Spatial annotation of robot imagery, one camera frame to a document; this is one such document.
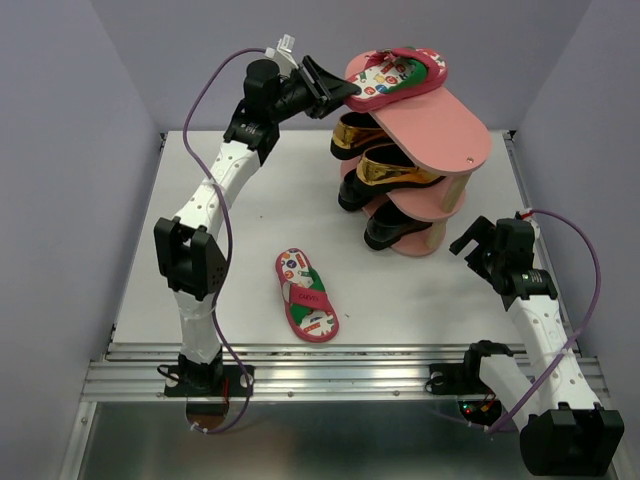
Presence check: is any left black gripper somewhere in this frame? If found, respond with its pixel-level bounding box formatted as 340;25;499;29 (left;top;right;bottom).
268;54;357;123

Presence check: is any gold metallic loafer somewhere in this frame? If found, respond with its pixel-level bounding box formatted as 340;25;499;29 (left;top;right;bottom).
330;112;391;161
353;144;445;196

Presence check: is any upturned pink sole sandal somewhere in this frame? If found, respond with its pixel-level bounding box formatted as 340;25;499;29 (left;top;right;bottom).
344;47;448;113

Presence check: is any black patent loafer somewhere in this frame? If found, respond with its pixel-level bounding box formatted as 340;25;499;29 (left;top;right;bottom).
338;170;377;212
364;201;432;251

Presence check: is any colourful red-strap sandal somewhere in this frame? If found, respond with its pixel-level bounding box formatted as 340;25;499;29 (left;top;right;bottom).
275;248;340;343

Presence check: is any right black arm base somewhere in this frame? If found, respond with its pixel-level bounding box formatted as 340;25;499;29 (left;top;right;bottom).
425;340;514;396

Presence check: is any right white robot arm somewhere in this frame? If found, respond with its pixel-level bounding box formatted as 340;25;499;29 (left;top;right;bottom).
449;214;624;477

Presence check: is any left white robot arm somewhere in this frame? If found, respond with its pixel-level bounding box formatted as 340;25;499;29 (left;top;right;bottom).
153;56;361;394

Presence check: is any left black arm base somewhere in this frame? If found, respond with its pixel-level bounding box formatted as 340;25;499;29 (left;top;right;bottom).
156;364;253;398

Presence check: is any pink three-tier shoe shelf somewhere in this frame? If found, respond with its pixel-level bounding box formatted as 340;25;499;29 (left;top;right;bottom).
340;51;491;257

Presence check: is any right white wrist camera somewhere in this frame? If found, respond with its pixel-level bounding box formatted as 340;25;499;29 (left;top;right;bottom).
515;209;541;240

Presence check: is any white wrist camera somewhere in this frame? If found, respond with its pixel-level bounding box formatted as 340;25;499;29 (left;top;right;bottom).
271;34;299;77
515;209;541;240

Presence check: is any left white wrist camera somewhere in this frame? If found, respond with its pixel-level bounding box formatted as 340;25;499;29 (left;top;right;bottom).
271;34;299;77

